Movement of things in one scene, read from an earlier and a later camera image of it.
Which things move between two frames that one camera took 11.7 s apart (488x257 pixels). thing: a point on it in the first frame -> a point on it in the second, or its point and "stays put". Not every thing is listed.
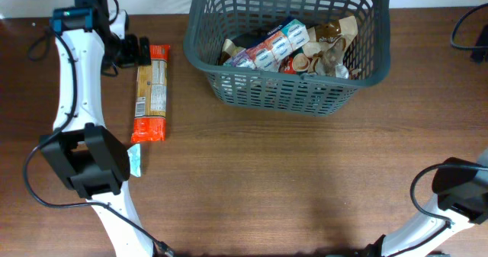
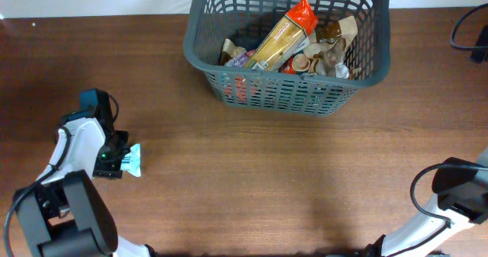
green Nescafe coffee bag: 286,65 stays put
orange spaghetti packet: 152,95 -> 287,37
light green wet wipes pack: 134,152 stays put
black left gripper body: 123,51 -> 112,152
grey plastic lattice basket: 236,11 stays put
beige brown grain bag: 328,43 stays put
